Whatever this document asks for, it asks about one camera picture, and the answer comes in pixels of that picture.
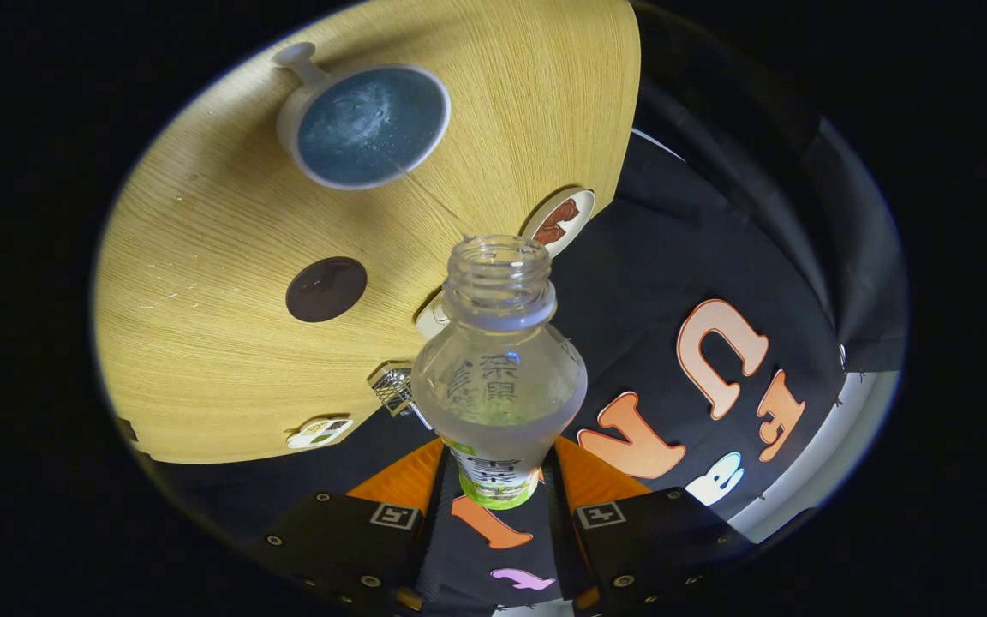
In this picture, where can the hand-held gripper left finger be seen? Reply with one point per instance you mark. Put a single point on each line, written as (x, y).
(435, 531)

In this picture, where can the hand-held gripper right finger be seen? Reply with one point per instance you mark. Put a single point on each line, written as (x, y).
(564, 531)

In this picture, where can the clear plastic juice bottle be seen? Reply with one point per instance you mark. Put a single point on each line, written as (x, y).
(498, 386)

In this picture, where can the dark brown round coaster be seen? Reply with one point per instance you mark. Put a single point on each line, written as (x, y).
(326, 290)

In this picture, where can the white cup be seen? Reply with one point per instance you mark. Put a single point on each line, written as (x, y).
(290, 120)

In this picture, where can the metal cutlery holder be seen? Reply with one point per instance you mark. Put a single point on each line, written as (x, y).
(391, 387)

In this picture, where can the white divided grain dish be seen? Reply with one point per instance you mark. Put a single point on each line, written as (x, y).
(305, 441)

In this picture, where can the white toaster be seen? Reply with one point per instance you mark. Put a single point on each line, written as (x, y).
(432, 322)

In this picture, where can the red-brown meat piece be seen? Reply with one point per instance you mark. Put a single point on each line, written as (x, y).
(564, 212)
(547, 233)

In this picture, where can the white round plate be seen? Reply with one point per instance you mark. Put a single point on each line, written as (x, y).
(583, 206)

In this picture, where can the wooden table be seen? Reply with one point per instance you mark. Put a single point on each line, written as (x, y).
(202, 257)

